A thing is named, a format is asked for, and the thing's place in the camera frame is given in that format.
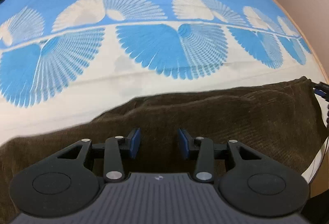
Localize dark brown corduroy pants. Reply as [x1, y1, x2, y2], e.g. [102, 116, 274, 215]
[1, 77, 328, 223]

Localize blue white patterned bedsheet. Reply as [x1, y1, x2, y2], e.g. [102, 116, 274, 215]
[1, 0, 326, 143]

